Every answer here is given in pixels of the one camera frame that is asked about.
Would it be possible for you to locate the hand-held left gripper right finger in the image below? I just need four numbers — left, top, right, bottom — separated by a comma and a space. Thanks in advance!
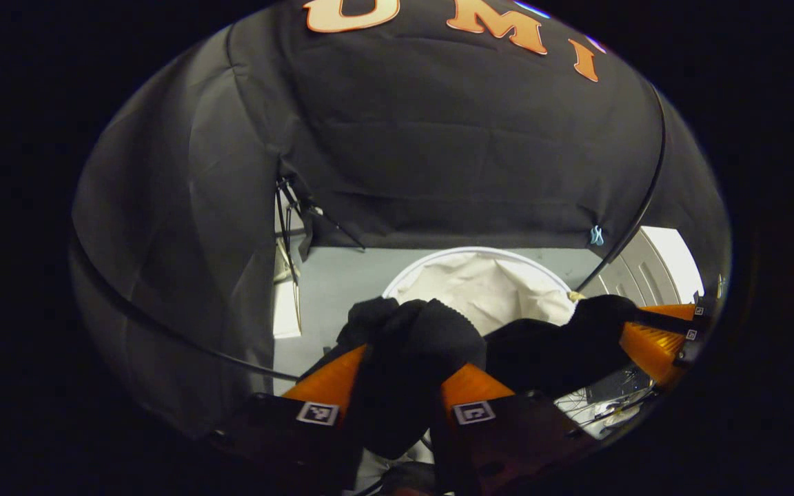
430, 363, 599, 495

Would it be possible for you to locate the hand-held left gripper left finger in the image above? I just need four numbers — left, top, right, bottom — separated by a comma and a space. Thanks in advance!
210, 343, 371, 491

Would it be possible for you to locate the black jacket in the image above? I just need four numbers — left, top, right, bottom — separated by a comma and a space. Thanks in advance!
313, 294, 640, 460

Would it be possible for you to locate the white laundry hamper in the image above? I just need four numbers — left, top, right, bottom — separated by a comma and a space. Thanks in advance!
381, 246, 578, 338

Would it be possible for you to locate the white ribbed panel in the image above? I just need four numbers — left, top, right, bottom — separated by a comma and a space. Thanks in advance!
584, 226, 706, 306

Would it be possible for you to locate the white board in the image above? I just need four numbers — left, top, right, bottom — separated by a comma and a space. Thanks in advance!
272, 207, 303, 340

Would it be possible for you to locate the black tripod stand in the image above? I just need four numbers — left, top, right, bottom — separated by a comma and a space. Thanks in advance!
274, 174, 368, 285

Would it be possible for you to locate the black backdrop cloth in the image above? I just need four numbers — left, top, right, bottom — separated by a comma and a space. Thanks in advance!
70, 0, 733, 442

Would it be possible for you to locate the tangle of cables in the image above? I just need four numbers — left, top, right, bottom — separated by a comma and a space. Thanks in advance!
554, 365, 654, 440

